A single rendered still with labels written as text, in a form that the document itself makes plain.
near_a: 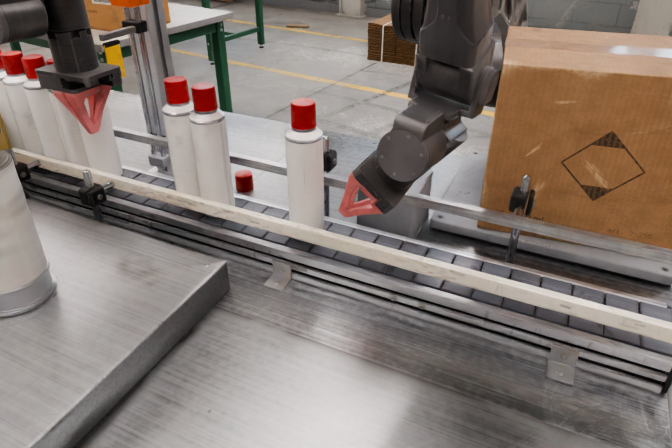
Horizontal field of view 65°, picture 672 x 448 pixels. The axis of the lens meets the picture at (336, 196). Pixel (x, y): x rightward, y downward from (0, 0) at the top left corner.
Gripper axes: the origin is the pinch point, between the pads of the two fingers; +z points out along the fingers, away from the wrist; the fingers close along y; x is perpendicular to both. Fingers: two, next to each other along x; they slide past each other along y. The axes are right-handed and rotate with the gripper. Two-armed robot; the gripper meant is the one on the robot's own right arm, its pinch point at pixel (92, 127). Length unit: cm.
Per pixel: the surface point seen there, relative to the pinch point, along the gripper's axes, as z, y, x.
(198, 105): -4.6, 17.0, 4.5
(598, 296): 14, 72, 10
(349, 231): 13.8, 38.1, 9.6
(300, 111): -6.0, 33.2, 4.9
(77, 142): 6.4, -11.1, 4.9
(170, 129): 0.0, 11.1, 4.4
